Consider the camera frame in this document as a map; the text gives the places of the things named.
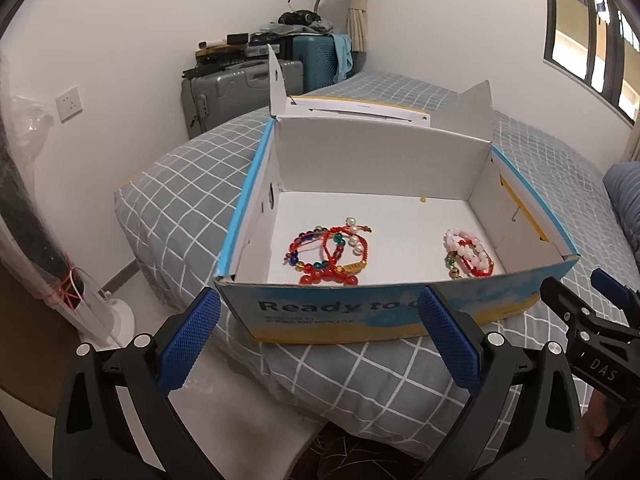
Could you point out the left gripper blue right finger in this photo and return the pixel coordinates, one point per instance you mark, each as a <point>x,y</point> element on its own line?
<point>456,337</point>

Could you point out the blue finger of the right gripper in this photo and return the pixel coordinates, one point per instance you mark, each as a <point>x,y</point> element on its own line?
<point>609,287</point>

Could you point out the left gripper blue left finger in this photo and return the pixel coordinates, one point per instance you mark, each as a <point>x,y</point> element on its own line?
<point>182,337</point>

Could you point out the red cord bracelet wooden tube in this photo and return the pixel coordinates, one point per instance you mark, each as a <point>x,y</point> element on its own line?
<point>473,259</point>

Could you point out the red cord bracelet gold plate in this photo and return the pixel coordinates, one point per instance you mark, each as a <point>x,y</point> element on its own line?
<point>339,255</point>

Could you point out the person's right hand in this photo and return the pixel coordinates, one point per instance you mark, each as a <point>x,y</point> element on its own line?
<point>596,420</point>

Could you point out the white standing fan base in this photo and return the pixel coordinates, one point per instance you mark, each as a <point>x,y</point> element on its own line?
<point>99,317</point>

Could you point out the blue striped rolled duvet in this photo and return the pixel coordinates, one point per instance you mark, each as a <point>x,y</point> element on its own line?
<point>622,182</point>

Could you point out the blue yellow cardboard shoe box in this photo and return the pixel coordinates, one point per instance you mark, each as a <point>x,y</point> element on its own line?
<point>421,181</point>

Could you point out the plastic wrapped fan pole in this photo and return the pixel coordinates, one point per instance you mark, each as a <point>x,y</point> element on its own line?
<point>28,249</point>

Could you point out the dark framed window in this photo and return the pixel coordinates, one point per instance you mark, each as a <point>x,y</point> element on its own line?
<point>594,41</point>

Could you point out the grey hard suitcase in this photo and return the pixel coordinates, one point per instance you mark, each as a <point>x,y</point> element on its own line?
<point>210,100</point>

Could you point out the light blue towel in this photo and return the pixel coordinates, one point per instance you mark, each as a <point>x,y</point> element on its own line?
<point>343,52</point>

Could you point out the teal suitcase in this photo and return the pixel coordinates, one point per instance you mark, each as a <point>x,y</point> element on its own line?
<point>317,55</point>

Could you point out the left beige curtain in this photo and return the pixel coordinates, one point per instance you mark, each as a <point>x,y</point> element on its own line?
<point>357,25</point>

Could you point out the white wall socket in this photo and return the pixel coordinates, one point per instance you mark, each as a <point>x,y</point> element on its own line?
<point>68,104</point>

